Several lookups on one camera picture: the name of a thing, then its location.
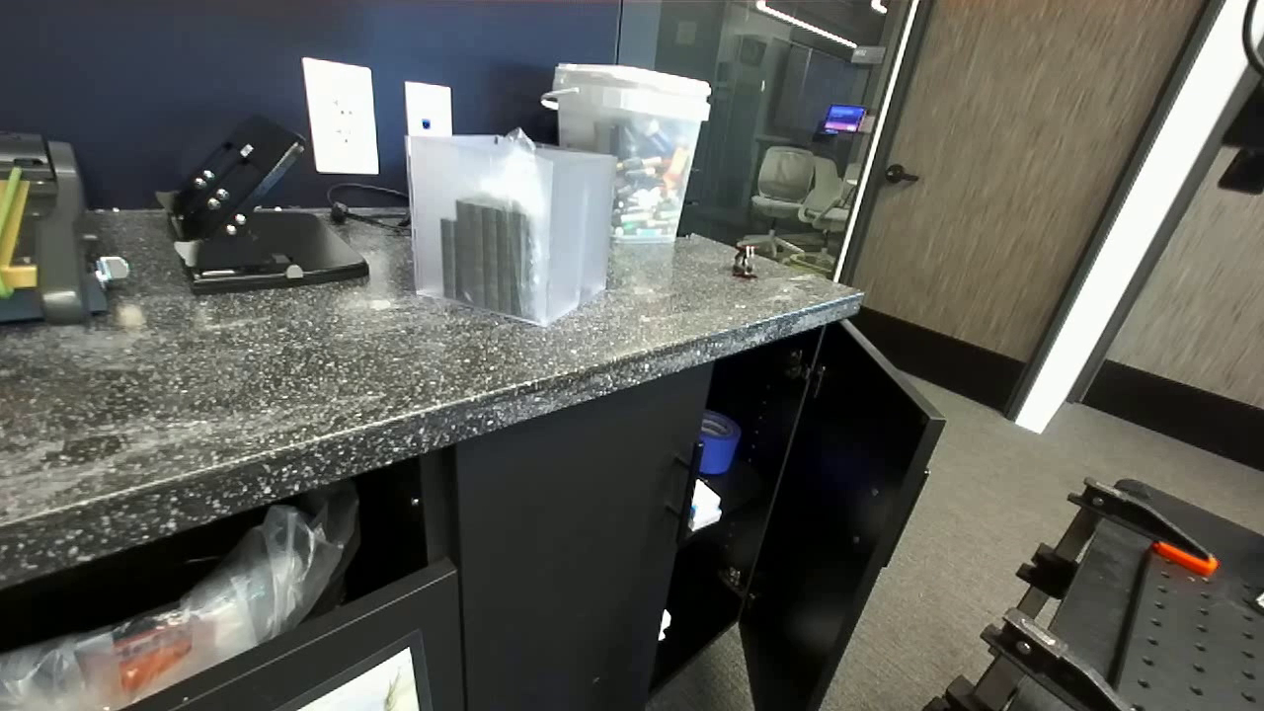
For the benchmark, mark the small white wall plate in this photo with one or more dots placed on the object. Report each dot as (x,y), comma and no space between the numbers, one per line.
(427,113)

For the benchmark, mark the clear bucket with white lid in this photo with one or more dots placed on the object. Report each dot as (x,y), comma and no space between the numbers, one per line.
(652,142)

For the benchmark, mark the white door frame post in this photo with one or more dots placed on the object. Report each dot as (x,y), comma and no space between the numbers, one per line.
(1133,221)

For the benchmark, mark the translucent plastic box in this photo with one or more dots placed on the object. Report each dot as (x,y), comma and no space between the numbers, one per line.
(507,221)

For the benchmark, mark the black door lever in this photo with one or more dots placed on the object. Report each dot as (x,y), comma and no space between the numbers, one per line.
(901,173)

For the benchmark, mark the black drawer front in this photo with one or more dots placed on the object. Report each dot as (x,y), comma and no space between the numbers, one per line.
(277,663)

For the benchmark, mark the white paper label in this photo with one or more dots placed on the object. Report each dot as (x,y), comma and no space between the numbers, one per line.
(370,686)

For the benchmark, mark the white wall outlet plate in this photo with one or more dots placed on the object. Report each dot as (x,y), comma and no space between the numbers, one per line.
(340,117)

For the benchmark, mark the blue cup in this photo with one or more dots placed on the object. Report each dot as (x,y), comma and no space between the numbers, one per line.
(715,442)

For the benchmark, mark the black tool with green-yellow bars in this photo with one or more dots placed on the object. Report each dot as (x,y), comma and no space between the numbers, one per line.
(45,238)

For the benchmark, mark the black hole punch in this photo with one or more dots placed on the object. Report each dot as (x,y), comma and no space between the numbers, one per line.
(244,220)

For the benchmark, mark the black open cabinet door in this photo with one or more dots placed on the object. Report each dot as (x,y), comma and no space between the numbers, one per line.
(842,514)

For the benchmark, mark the wooden door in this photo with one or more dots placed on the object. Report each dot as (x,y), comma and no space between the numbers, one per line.
(1012,160)

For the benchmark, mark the small metal object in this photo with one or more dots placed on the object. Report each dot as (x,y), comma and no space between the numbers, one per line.
(748,256)

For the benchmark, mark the grey office chair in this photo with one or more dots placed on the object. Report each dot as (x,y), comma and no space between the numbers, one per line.
(794,177)

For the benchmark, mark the black cabinet body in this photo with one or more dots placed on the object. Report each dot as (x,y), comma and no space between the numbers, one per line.
(439,567)

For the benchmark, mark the clear plastic bag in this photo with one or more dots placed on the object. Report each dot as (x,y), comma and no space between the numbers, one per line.
(237,593)

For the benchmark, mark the small blue-lit screen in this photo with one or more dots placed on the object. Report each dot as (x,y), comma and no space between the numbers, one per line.
(842,118)

